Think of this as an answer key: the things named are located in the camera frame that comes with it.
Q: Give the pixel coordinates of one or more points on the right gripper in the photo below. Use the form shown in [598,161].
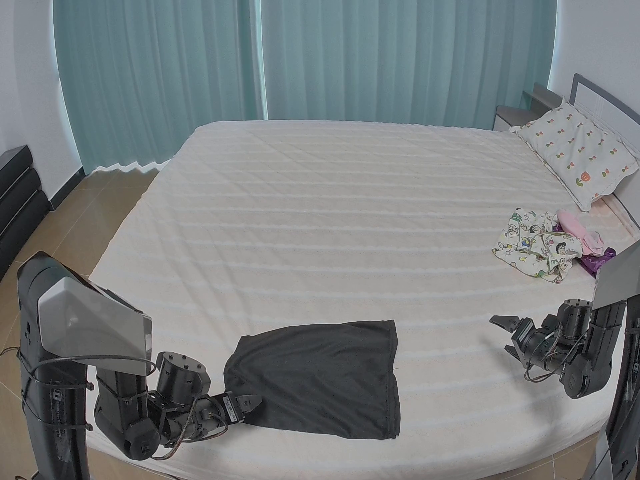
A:
[535,343]

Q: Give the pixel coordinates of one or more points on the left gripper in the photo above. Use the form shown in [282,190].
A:
[215,413]

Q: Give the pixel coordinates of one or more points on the black T-shirt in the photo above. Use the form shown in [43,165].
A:
[325,378]

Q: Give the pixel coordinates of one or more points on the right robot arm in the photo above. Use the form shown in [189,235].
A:
[595,328]

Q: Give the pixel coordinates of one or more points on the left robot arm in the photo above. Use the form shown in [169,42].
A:
[60,318]

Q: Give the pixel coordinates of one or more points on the bed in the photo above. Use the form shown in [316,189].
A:
[325,208]

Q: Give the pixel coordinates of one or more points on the white printed garment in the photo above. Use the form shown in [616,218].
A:
[535,248]

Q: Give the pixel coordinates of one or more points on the purple garment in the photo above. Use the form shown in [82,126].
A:
[595,263]

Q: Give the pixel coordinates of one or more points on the pink garment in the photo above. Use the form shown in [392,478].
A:
[575,228]

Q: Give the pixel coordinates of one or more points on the white printed pillow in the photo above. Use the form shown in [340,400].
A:
[580,153]

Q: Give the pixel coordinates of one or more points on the grey white bedside table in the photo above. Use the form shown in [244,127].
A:
[510,115]

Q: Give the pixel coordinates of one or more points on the black chest of drawers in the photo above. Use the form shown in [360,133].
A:
[17,198]

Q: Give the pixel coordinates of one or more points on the blue-green curtain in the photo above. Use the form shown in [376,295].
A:
[160,63]
[400,43]

